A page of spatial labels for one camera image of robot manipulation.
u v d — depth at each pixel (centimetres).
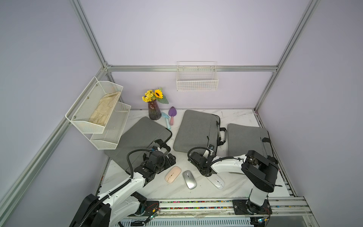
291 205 76
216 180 81
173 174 84
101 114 77
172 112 119
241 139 99
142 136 101
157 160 66
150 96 95
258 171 48
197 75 94
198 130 104
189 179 82
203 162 70
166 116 115
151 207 74
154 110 110
